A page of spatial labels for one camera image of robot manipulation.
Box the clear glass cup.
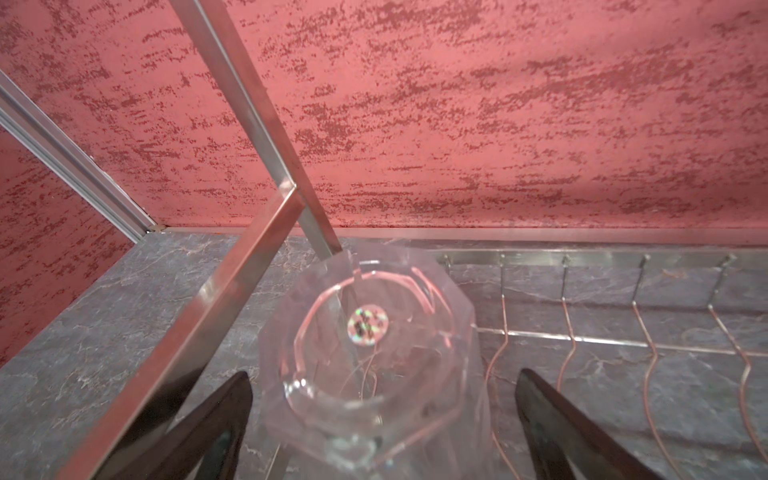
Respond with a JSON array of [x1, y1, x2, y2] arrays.
[[258, 243, 494, 479]]

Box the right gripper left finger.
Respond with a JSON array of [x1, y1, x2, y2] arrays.
[[112, 371, 253, 479]]

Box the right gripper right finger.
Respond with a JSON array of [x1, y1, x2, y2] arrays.
[[515, 368, 659, 479]]

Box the steel two-tier dish rack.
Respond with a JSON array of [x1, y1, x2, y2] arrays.
[[59, 1, 767, 479]]

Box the aluminium corner post left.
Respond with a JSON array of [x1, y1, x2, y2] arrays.
[[1, 73, 157, 243]]

